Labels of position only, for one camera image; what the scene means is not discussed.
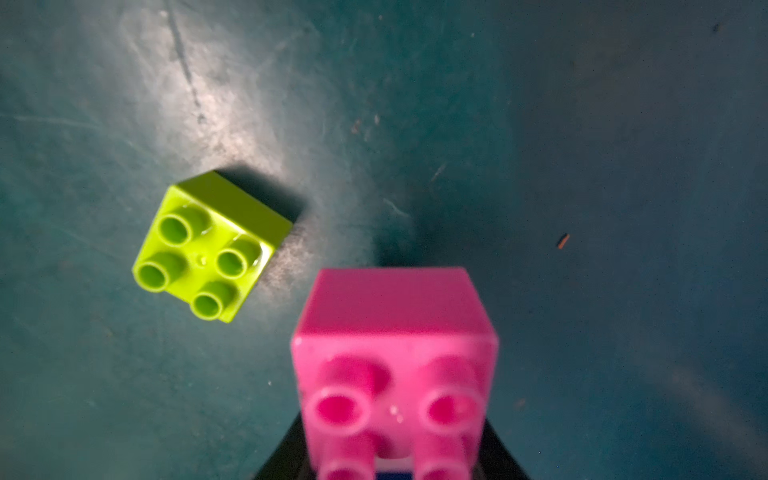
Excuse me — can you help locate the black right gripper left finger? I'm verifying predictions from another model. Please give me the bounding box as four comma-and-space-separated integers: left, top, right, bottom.
253, 414, 312, 480

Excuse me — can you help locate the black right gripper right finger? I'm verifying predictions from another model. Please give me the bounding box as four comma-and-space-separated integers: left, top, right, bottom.
476, 419, 530, 480

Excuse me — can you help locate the pink lego brick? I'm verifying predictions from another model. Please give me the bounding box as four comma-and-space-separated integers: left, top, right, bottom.
291, 267, 499, 479

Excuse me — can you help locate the light blue long lego brick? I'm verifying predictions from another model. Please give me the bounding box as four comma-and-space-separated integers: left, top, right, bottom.
375, 457, 413, 480

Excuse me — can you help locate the lime green lego brick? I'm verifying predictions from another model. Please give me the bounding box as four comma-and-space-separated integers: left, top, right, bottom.
132, 171, 293, 323

